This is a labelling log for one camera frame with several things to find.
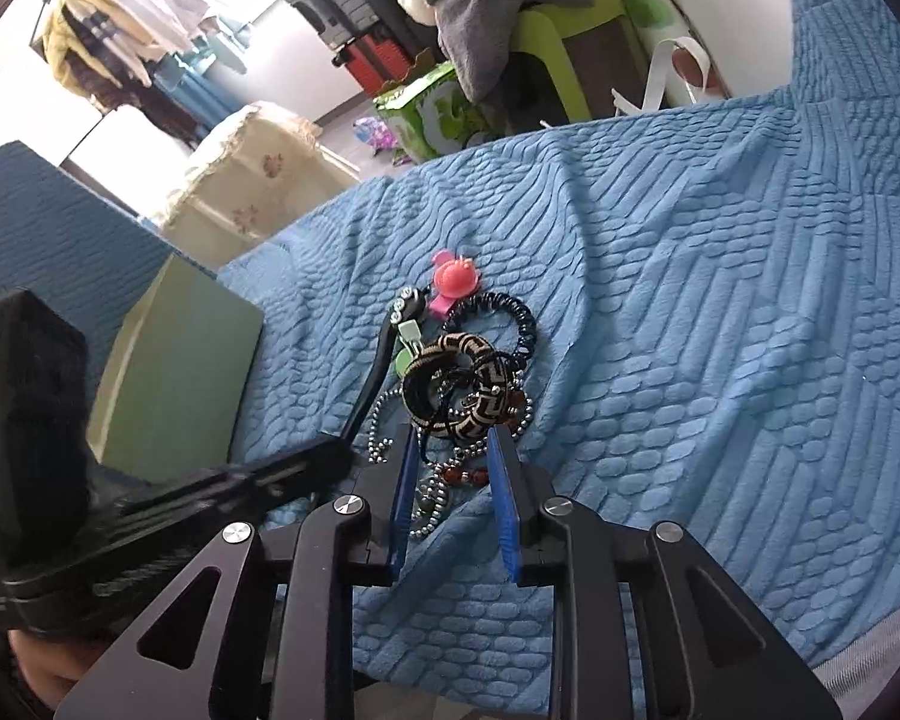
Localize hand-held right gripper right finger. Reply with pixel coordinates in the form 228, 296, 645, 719
491, 426, 845, 720

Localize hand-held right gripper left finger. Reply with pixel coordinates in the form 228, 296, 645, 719
52, 424, 413, 720

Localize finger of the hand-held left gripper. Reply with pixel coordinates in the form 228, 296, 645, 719
195, 461, 355, 533
195, 439, 356, 476

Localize silver bead necklace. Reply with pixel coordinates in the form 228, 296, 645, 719
366, 390, 458, 541

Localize black rhinestone hair clip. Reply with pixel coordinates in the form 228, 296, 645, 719
337, 286, 428, 443

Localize white square tray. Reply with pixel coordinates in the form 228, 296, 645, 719
86, 251, 265, 485

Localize black spiral hair tie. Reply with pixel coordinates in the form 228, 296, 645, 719
450, 291, 541, 383

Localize person's left hand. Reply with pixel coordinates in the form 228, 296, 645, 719
4, 626, 102, 702

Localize green hair clip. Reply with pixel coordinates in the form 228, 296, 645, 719
390, 322, 425, 380

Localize pink hair clip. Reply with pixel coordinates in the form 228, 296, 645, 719
429, 249, 482, 320

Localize blue quilted cover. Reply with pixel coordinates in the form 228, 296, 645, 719
0, 0, 900, 698

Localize white cabinet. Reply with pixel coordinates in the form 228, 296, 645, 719
0, 45, 167, 217

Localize cream cloth covered cabinet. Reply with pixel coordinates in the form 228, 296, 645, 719
154, 101, 361, 248

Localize purple patterned cloth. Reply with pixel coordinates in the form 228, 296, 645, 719
354, 118, 410, 166

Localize green carton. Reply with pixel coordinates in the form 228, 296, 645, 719
373, 64, 497, 164

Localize blue curtain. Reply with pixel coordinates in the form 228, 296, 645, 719
150, 37, 257, 145

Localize red suitcase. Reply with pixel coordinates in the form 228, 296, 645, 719
334, 34, 430, 95

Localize hanging clothes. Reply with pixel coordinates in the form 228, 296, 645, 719
34, 0, 218, 91

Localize grey fleece garment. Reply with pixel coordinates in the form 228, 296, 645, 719
424, 0, 617, 103

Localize green plastic stool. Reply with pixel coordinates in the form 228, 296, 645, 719
510, 0, 650, 125

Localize white green spotted board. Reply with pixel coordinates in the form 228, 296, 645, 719
619, 0, 715, 107

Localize red bead bracelet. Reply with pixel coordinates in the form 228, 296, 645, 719
439, 386, 538, 488

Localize thin black elastic hair tie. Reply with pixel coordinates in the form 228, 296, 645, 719
418, 367, 482, 466

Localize brown patterned fabric hair tie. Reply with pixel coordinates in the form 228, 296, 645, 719
402, 333, 496, 440
450, 358, 520, 442

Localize black strapped suitcase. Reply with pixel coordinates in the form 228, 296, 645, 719
281, 0, 392, 46

